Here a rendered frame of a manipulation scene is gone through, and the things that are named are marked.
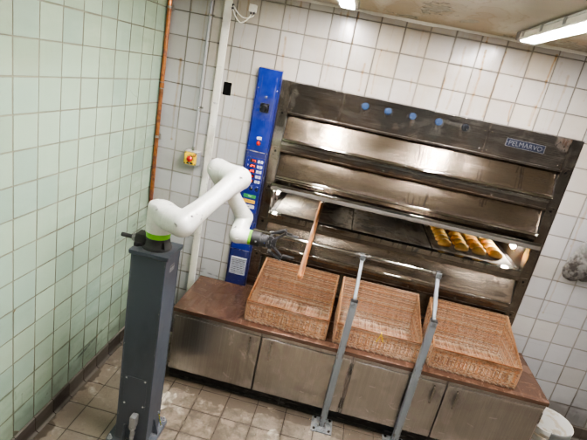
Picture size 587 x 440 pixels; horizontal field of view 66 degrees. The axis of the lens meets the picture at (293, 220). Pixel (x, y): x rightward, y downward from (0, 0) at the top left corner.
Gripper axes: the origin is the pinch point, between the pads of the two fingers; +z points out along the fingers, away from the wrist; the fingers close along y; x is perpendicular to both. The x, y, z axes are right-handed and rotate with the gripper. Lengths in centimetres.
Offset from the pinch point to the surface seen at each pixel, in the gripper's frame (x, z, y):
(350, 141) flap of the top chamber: -56, 19, -62
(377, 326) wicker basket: -41, 68, 59
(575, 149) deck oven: -53, 156, -87
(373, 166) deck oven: -56, 38, -49
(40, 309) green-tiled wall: 59, -119, 43
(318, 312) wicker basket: -39, 25, 59
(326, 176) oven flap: -56, 8, -35
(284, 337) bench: -2, 6, 62
